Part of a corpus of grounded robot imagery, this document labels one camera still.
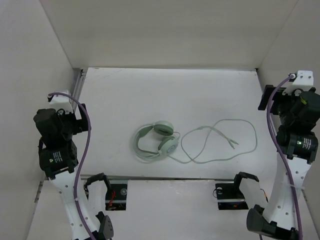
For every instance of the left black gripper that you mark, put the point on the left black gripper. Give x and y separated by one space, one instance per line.
81 124

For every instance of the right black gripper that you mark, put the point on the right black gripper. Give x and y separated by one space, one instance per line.
278 97

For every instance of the mint green headphones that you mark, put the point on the mint green headphones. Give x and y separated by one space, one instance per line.
168 141

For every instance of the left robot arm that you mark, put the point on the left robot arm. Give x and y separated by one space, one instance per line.
58 159

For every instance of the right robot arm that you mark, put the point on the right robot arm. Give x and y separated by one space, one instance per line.
278 216

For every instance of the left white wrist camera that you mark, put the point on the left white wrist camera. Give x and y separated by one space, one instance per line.
60 102

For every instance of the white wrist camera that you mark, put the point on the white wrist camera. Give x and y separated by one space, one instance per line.
60 102
301 81

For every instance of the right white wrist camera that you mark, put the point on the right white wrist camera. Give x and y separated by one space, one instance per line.
301 81

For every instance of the aluminium rail left edge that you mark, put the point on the aluminium rail left edge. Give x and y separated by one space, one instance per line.
79 76

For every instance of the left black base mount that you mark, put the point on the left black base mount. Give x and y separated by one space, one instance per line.
116 197

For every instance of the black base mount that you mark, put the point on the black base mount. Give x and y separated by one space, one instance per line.
228 198
116 197

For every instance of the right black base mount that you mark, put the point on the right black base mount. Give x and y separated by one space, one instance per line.
228 198

